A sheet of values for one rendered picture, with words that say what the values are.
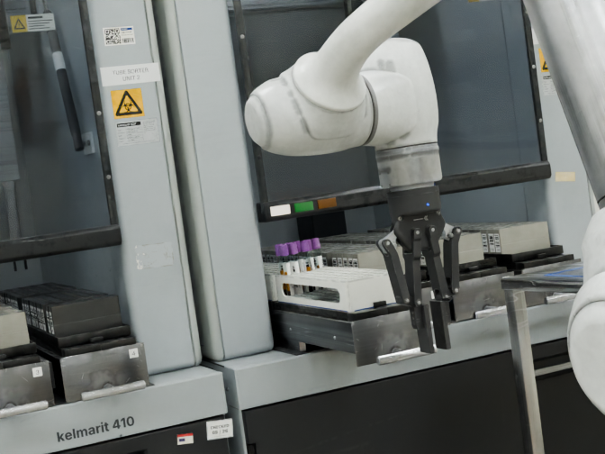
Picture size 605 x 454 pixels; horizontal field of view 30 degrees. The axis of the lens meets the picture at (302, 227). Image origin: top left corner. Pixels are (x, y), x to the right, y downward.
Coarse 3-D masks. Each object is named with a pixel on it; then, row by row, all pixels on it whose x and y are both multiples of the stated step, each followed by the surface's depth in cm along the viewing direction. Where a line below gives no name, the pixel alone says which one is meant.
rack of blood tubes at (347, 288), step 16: (304, 272) 199; (320, 272) 196; (336, 272) 191; (352, 272) 188; (368, 272) 183; (384, 272) 180; (320, 288) 203; (336, 288) 200; (352, 288) 175; (368, 288) 176; (384, 288) 177; (320, 304) 185; (336, 304) 179; (352, 304) 175; (368, 304) 176
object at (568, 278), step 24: (576, 264) 194; (504, 288) 188; (528, 288) 183; (552, 288) 178; (576, 288) 173; (528, 336) 188; (528, 360) 188; (528, 384) 188; (528, 408) 188; (528, 432) 188
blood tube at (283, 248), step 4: (284, 244) 198; (280, 248) 198; (284, 248) 197; (280, 252) 198; (284, 252) 197; (284, 256) 198; (284, 260) 198; (288, 260) 198; (284, 264) 198; (288, 264) 198; (284, 268) 198; (288, 268) 198; (284, 272) 198; (288, 272) 198; (288, 284) 198; (292, 284) 198; (288, 288) 198; (292, 288) 198; (288, 292) 198; (292, 292) 198
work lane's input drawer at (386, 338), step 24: (288, 312) 194; (312, 312) 187; (336, 312) 178; (360, 312) 173; (384, 312) 174; (408, 312) 175; (288, 336) 195; (312, 336) 185; (336, 336) 177; (360, 336) 172; (384, 336) 173; (408, 336) 175; (360, 360) 172; (384, 360) 168
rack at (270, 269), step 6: (264, 264) 228; (270, 264) 226; (276, 264) 225; (264, 270) 214; (270, 270) 212; (276, 270) 211; (270, 276) 204; (270, 282) 204; (270, 288) 204; (270, 294) 205; (276, 294) 204
